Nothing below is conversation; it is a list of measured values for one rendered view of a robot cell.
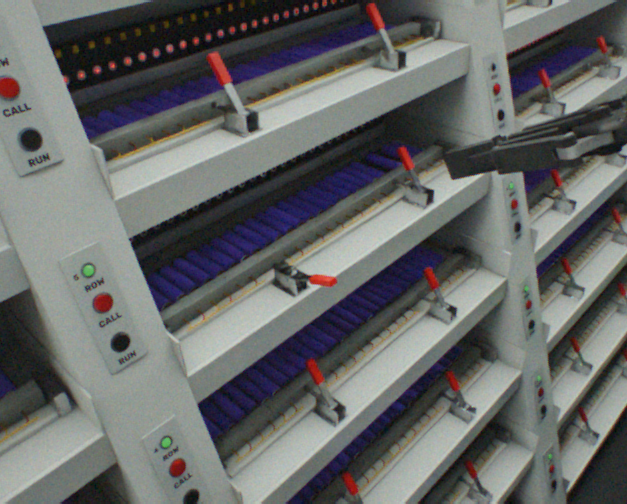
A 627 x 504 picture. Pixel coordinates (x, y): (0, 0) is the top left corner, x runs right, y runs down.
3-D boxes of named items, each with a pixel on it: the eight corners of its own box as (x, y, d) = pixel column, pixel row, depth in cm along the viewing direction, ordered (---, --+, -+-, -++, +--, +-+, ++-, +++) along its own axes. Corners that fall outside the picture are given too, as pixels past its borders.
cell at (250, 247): (232, 239, 83) (263, 256, 79) (222, 244, 81) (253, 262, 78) (230, 227, 81) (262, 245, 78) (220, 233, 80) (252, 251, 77)
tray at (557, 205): (647, 160, 145) (663, 107, 138) (529, 273, 111) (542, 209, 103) (568, 139, 158) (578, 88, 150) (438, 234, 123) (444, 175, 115)
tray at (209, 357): (487, 193, 99) (494, 140, 93) (193, 407, 64) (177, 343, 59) (391, 159, 111) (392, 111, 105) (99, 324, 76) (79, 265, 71)
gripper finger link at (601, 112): (625, 147, 49) (619, 153, 48) (508, 173, 58) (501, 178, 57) (611, 102, 48) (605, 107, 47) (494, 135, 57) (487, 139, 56)
